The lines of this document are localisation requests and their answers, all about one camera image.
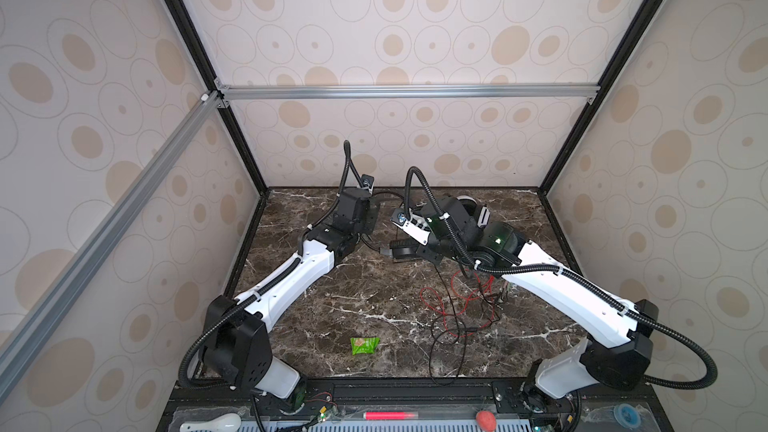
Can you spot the black blue headphones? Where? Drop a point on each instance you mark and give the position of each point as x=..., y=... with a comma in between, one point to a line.
x=402, y=247

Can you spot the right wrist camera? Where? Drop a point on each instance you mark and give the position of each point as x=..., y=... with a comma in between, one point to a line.
x=414, y=226

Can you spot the red round object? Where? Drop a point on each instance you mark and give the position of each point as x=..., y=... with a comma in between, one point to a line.
x=486, y=421

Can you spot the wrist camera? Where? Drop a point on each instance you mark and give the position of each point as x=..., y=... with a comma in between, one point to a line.
x=414, y=226
x=367, y=182

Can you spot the green snack packet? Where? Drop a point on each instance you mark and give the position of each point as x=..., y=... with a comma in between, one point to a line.
x=364, y=345

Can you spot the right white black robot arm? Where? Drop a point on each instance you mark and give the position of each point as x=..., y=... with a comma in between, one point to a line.
x=617, y=349

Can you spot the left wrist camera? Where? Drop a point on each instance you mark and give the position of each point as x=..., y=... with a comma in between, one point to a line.
x=367, y=182

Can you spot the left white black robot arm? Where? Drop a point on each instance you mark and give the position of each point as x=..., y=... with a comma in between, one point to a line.
x=234, y=348

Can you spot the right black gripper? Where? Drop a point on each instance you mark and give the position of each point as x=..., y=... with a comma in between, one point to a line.
x=427, y=256

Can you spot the aluminium rail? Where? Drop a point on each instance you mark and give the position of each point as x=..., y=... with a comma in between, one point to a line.
x=42, y=321
x=227, y=93

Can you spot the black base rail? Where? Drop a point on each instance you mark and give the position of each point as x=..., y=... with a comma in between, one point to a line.
x=501, y=394

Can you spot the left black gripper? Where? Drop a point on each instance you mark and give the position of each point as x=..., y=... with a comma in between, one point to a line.
x=371, y=220

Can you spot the left aluminium rail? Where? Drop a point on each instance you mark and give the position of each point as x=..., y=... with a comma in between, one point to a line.
x=42, y=321

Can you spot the blue tape roll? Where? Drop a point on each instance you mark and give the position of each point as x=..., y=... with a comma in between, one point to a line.
x=627, y=416

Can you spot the back aluminium rail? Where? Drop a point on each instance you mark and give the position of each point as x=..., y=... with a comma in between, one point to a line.
x=227, y=93

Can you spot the white plastic object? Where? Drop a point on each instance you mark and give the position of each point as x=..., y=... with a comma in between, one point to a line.
x=229, y=422

